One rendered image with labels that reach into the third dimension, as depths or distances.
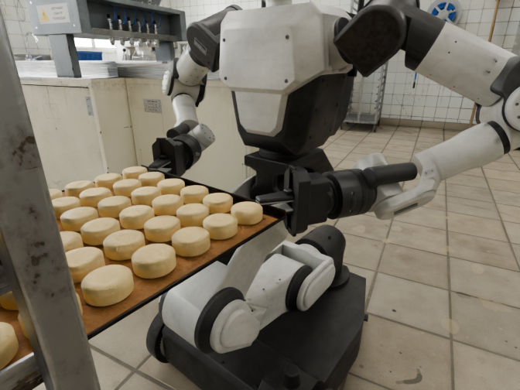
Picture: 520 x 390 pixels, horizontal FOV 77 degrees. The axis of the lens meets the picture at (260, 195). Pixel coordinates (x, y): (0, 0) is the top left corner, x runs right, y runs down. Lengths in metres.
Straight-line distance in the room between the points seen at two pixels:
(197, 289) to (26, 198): 0.53
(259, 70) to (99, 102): 1.13
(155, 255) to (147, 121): 1.40
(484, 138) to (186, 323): 0.65
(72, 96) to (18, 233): 1.62
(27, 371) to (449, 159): 0.64
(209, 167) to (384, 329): 1.01
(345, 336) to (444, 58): 0.76
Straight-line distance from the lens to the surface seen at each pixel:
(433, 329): 1.45
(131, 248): 0.45
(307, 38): 0.68
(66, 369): 0.31
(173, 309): 0.75
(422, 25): 0.68
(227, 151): 1.52
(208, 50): 0.90
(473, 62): 0.69
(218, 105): 1.50
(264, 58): 0.71
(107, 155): 1.77
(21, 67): 2.41
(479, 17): 5.43
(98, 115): 1.73
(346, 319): 1.13
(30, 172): 0.24
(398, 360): 1.30
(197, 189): 0.60
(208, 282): 0.72
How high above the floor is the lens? 0.92
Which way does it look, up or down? 22 degrees down
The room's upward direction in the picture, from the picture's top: straight up
